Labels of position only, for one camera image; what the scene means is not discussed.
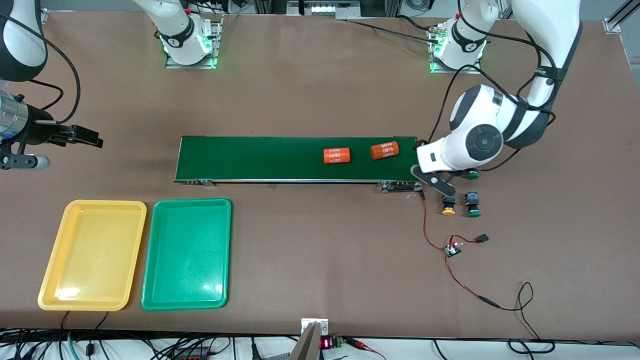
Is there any orange 4680 cylinder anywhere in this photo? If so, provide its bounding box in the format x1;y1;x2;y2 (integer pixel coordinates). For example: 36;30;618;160
323;147;352;165
370;141;401;161

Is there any black plug on red lead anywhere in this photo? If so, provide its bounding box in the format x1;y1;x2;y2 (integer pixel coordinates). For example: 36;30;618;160
450;233;490;247

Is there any yellow plastic tray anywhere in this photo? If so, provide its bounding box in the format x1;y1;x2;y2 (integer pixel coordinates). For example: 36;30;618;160
37;200;148;312

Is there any green plastic tray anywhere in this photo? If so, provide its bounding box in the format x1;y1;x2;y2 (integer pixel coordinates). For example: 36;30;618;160
141;198;233;311

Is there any green belt conveyor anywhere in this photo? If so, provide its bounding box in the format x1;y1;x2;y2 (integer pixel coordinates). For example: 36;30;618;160
173;135;426;193

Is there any red black power lead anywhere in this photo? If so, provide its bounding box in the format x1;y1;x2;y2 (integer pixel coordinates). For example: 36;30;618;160
445;255;556;353

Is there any red clip lead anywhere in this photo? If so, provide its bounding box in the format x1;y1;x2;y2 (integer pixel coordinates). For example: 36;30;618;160
345;338;388;360

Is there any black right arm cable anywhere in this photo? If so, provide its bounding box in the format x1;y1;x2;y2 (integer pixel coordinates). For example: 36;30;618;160
0;12;82;126

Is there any red black conveyor cable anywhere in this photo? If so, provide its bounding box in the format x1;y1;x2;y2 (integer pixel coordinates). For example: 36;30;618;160
421;191;448;251

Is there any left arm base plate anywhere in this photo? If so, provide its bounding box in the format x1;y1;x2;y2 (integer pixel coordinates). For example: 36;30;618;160
427;25;483;75

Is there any black cable on table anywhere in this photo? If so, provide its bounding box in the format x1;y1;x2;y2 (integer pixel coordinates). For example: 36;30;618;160
345;15;441;46

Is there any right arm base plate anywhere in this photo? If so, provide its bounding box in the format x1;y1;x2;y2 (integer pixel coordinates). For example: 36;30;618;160
165;15;223;70

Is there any silver equipment frame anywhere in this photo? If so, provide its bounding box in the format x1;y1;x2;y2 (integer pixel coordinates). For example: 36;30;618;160
252;0;401;21

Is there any grey metal camera mount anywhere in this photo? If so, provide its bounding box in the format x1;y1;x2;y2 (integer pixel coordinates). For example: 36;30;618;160
289;318;330;360

